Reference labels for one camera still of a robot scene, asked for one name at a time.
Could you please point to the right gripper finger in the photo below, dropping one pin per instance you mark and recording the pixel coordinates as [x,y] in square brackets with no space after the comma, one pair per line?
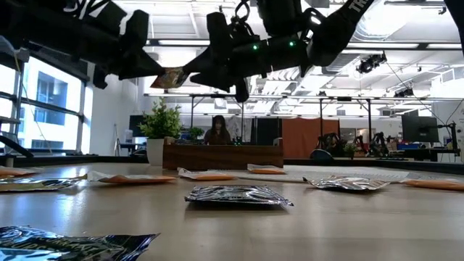
[204,65]
[214,81]

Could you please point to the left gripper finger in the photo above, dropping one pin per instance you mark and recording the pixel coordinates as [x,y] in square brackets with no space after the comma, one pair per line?
[134,75]
[145,63]

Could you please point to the orange and black tea packet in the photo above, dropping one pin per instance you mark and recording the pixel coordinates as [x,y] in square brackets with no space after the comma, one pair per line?
[170,78]
[36,184]

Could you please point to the white and orange tea packet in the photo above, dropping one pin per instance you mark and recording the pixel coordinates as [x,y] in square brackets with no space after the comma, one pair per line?
[435,185]
[14,172]
[134,178]
[266,170]
[210,177]

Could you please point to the black foil tea packet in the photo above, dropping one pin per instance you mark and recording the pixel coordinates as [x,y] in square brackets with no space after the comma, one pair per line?
[54,246]
[235,195]

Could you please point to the silver foil packet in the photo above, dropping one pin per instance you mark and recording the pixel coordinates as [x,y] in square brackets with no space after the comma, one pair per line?
[344,183]

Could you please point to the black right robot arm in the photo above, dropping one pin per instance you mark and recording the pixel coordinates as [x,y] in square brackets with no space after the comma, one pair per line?
[333,32]

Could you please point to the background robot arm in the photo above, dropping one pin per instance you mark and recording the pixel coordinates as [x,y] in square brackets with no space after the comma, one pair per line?
[378,143]
[330,141]

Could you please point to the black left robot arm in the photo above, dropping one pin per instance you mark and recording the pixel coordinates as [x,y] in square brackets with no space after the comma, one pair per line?
[54,29]

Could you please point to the long ceiling light strip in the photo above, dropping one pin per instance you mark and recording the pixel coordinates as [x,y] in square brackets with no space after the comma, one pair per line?
[444,46]
[181,42]
[384,46]

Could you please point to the dark background monitor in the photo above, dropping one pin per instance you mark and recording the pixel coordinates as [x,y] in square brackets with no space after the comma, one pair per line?
[135,125]

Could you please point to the person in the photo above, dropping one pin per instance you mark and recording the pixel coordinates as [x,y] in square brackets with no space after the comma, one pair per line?
[217,134]

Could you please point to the small background plant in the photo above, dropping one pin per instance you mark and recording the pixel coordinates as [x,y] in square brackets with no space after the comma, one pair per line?
[195,132]
[349,148]

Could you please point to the green plant in white pot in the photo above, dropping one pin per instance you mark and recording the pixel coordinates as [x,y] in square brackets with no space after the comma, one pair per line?
[159,123]

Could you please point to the black partition panel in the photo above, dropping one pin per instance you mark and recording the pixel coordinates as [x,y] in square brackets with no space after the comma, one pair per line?
[266,130]

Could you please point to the brown wooden organizer box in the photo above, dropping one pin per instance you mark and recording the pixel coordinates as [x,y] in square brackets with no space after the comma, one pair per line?
[221,157]

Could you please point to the orange partition panel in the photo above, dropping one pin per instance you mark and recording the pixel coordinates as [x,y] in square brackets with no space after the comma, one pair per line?
[301,136]

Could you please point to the round white woven placemat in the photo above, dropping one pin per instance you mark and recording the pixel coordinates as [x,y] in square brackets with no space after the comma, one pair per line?
[297,177]

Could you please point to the black computer monitor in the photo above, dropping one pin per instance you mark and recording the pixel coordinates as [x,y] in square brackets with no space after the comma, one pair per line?
[420,128]

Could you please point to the black background desk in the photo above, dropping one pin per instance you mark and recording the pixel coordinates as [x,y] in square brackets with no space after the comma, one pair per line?
[427,152]

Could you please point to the black monitor stand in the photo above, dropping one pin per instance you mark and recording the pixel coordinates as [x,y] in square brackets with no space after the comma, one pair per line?
[453,137]

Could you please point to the silver ventilation duct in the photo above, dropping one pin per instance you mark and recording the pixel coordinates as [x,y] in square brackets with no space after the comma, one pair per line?
[340,62]

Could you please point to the black background frame rig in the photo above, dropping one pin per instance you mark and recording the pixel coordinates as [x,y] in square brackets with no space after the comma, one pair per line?
[344,98]

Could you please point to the black ceiling camera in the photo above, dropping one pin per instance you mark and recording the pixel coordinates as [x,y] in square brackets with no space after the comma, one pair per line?
[369,64]
[404,93]

